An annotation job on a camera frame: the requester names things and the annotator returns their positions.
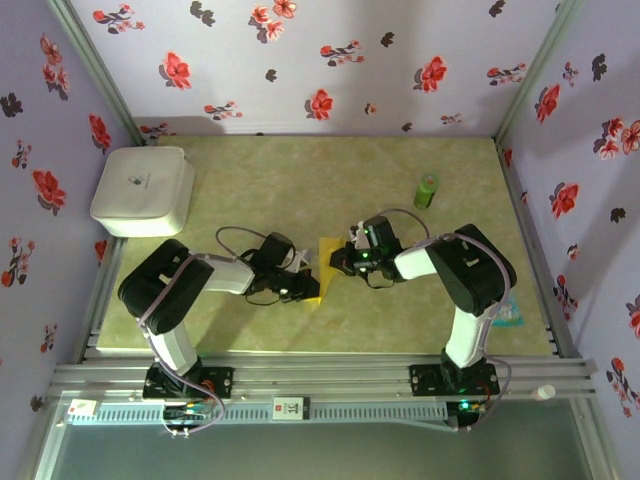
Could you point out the yellow paper sheet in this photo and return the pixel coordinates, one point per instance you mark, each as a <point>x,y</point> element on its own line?
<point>327,250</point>

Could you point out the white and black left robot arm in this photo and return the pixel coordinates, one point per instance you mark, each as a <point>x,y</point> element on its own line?
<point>160,290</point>

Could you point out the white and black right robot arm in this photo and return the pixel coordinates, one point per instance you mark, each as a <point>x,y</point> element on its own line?
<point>470,270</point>

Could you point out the green bottle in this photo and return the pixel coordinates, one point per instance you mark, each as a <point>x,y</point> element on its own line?
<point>426,192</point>

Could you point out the white label with red mark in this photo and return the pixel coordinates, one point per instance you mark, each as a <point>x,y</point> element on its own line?
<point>291,408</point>

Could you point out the teal snack packet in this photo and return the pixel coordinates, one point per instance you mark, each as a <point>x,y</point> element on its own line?
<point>510,315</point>

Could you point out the white plastic lidded box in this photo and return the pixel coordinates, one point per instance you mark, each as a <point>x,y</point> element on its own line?
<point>142,190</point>

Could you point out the small controller board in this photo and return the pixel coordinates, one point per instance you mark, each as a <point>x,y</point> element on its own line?
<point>187,412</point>
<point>467,406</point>

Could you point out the small white cap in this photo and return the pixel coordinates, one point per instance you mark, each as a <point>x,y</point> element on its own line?
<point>545,392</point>

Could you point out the small white sticker card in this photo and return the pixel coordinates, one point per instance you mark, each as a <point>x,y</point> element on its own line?
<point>82,408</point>

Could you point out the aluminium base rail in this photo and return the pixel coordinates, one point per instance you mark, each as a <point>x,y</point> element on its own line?
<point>325,375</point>

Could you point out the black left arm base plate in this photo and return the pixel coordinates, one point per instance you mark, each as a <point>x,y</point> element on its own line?
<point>220,381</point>

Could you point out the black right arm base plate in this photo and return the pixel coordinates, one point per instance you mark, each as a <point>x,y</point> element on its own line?
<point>425,380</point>

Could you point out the aluminium corner post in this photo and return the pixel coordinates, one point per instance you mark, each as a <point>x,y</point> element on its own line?
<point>95,70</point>
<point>540,70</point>

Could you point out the aluminium lower frame bar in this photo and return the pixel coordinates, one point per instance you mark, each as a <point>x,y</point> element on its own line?
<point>42,445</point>
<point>590,440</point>

